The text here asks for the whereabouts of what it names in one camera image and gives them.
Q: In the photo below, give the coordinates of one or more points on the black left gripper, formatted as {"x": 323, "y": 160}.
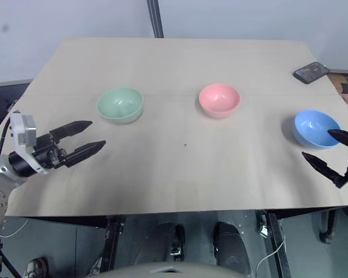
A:
{"x": 47, "y": 153}

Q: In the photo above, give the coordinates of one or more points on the blue plastic bowl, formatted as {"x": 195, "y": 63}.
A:
{"x": 311, "y": 127}

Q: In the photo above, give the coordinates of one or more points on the green plastic bowl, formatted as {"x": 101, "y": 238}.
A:
{"x": 120, "y": 104}

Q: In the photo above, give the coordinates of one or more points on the brown cardboard box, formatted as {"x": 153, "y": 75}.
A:
{"x": 337, "y": 82}

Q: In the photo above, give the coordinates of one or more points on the black metal table leg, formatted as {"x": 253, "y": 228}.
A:
{"x": 328, "y": 226}
{"x": 111, "y": 243}
{"x": 278, "y": 243}

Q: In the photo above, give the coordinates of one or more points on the black smartphone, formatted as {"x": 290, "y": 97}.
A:
{"x": 311, "y": 72}

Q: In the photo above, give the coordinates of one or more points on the pink-red plastic bowl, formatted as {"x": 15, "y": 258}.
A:
{"x": 219, "y": 100}

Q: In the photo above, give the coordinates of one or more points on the dark rounded robot leg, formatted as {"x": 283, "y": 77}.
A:
{"x": 235, "y": 243}

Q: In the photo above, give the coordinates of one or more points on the grey robot torso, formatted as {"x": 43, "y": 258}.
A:
{"x": 171, "y": 270}

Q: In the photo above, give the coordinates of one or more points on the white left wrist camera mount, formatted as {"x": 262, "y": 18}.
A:
{"x": 21, "y": 130}

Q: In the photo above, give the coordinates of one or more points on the dark vertical wall post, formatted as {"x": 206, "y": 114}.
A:
{"x": 156, "y": 17}

